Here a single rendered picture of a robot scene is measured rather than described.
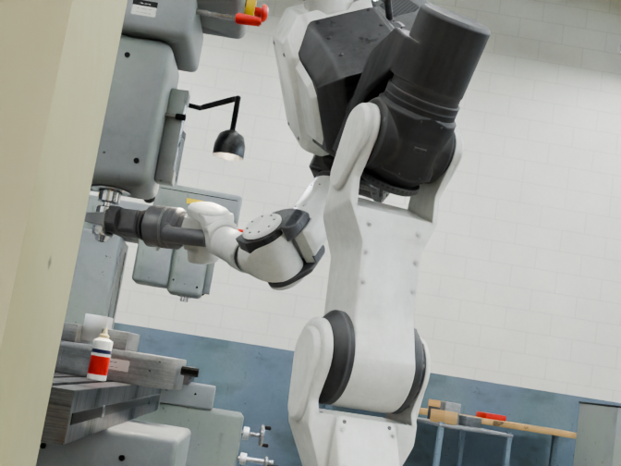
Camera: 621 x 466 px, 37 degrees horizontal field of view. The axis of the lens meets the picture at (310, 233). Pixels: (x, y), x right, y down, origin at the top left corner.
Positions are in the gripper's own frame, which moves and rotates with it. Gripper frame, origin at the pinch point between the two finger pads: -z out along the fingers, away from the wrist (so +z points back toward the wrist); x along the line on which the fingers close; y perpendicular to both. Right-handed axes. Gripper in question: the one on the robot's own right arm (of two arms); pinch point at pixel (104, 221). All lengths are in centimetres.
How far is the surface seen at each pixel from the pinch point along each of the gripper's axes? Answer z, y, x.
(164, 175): 11.3, -11.5, -1.6
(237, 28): 18, -49, -10
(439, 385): -17, 12, -678
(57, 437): 28, 41, 51
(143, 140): 9.6, -16.6, 7.3
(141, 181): 10.1, -8.1, 5.9
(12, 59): 86, 21, 159
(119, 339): 3.7, 24.4, -9.3
